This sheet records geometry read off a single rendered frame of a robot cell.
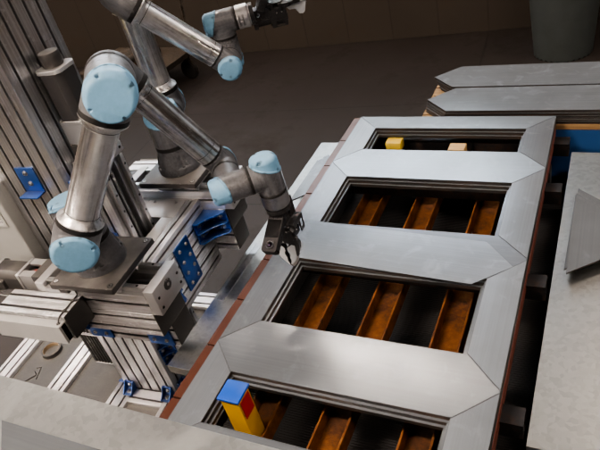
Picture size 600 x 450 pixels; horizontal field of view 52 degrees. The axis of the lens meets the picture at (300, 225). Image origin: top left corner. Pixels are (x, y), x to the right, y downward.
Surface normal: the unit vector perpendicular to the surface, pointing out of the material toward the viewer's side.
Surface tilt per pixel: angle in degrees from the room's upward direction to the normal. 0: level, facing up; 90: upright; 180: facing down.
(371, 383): 0
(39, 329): 90
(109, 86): 85
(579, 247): 0
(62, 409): 0
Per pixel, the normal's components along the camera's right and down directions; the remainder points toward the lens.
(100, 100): 0.31, 0.41
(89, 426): -0.22, -0.78
